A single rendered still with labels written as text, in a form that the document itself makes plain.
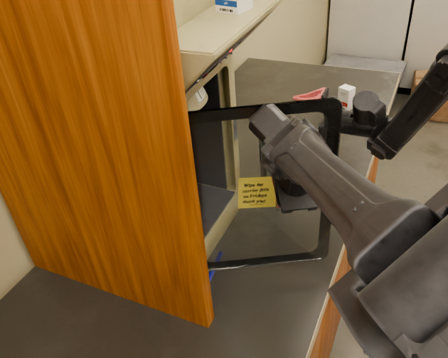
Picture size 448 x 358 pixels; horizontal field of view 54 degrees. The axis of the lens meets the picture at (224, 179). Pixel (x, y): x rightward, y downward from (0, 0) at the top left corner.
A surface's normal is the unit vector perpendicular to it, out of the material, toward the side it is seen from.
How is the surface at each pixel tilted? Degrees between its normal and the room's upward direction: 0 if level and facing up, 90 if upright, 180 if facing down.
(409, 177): 0
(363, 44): 90
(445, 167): 0
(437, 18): 90
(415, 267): 38
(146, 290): 90
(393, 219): 43
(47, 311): 0
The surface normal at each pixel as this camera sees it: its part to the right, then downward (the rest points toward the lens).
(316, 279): -0.07, -0.80
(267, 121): -0.41, -0.22
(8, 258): 0.91, 0.19
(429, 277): -0.56, -0.40
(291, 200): 0.00, -0.46
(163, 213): -0.41, 0.56
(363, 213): -0.71, -0.66
